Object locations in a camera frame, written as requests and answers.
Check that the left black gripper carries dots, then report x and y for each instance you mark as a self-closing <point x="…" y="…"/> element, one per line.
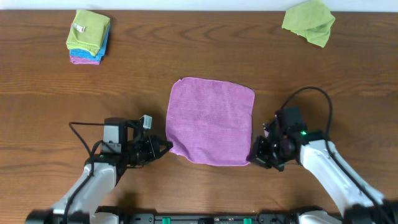
<point x="153" y="147"/>

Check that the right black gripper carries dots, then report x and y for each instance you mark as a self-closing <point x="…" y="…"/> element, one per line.
<point x="268" y="150"/>

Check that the purple microfiber cloth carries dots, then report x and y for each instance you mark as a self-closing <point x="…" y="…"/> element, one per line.
<point x="210" y="121"/>

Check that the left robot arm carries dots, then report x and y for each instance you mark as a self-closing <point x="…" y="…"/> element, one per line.
<point x="101" y="173"/>

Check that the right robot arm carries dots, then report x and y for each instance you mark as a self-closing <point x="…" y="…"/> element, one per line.
<point x="356" y="200"/>

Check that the folded purple cloth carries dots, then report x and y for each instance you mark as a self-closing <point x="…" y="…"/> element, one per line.
<point x="84" y="60"/>

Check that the folded blue cloth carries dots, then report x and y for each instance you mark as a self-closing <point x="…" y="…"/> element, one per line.
<point x="85" y="55"/>

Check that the crumpled green cloth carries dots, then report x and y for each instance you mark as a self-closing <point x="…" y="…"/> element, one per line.
<point x="312" y="20"/>

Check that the folded green cloth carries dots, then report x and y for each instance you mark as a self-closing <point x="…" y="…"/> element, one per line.
<point x="87" y="31"/>

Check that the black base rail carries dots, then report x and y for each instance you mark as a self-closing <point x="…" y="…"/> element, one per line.
<point x="312" y="217"/>

